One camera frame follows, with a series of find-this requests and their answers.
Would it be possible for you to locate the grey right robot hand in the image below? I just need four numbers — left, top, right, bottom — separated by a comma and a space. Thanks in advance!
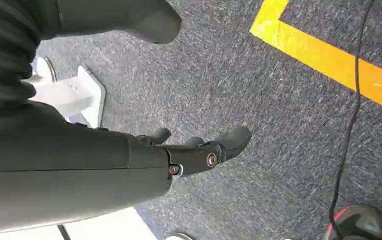
0, 0, 253, 237

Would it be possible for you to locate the round silver floor disc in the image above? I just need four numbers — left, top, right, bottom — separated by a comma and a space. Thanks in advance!
31, 56, 57, 84

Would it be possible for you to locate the ribbed grey right arm sleeve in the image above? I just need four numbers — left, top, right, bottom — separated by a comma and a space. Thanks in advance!
0, 0, 63, 117

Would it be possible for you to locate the yellow floor tape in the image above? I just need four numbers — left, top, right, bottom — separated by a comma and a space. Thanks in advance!
249, 0, 382, 117

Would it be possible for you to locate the black and red foot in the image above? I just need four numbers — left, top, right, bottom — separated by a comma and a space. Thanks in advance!
323, 204, 382, 240

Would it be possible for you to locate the white table frame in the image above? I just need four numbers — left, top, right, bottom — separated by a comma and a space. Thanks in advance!
0, 206, 159, 240

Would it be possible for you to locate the white metal base plate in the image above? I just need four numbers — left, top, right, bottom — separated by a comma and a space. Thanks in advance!
23, 65, 107, 129

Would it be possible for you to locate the thin black cable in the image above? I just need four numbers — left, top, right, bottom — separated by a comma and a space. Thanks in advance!
328, 0, 375, 240

